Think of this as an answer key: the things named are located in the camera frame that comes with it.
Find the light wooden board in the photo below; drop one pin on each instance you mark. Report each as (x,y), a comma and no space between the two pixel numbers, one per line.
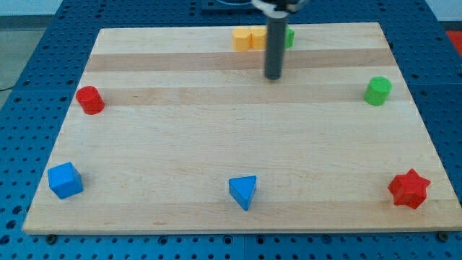
(184,113)

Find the blue triangle block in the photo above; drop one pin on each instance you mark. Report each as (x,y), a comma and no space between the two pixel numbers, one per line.
(242,190)

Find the yellow block right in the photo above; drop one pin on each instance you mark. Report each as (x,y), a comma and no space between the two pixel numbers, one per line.
(258,37)

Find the yellow hexagon block left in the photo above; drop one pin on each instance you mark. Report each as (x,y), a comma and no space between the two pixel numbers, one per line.
(241,39)

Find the green block behind rod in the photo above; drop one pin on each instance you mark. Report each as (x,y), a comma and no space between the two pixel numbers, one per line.
(289,38)

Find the grey cylindrical pointer rod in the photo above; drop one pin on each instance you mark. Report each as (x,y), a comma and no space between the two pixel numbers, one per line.
(275,44)

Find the red cylinder block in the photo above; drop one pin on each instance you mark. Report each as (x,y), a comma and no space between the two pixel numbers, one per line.
(90,100)

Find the green cylinder block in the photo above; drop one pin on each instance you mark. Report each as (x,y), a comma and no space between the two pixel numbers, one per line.
(377,91)

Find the blue cube block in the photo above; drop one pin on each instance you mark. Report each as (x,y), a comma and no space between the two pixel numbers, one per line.
(64,180)

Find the red star block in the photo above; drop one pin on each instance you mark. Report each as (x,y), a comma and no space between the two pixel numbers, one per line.
(409,189)

